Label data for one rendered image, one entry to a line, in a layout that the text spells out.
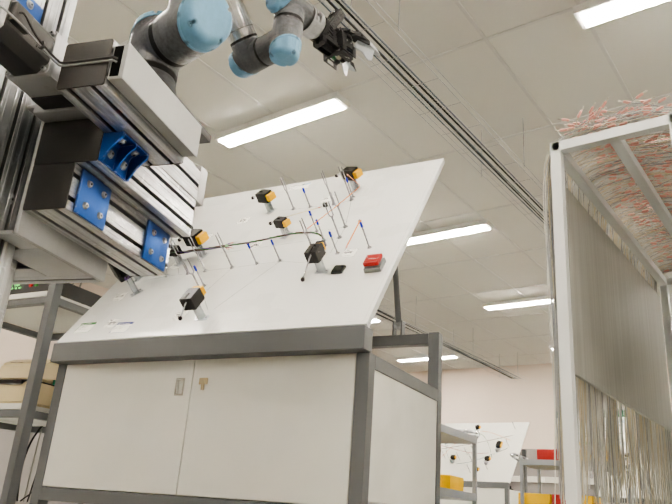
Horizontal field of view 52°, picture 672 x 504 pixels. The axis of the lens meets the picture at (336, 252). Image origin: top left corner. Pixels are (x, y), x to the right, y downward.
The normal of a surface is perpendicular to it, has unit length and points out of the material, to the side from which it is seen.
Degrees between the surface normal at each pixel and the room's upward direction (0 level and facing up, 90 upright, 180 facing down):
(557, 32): 180
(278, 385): 90
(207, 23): 98
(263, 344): 90
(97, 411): 90
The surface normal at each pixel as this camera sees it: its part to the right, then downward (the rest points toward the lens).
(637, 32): -0.07, 0.93
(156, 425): -0.45, -0.35
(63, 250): 0.96, -0.04
